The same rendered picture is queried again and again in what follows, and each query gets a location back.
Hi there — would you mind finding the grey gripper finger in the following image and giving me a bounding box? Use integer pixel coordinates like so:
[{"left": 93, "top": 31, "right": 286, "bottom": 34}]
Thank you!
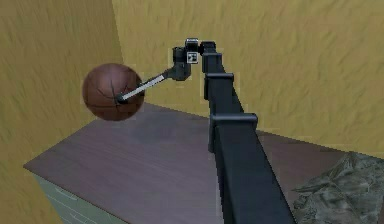
[{"left": 115, "top": 74, "right": 167, "bottom": 105}]

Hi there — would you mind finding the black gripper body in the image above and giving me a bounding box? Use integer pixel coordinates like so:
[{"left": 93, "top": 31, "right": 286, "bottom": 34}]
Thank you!
[{"left": 165, "top": 46, "right": 193, "bottom": 82}]

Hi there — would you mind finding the brown basketball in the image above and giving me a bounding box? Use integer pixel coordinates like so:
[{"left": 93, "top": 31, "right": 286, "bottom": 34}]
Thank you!
[{"left": 81, "top": 62, "right": 146, "bottom": 122}]

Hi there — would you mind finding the grey-green crumpled cloth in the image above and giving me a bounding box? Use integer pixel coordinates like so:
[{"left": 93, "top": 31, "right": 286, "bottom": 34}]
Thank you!
[{"left": 291, "top": 151, "right": 384, "bottom": 224}]

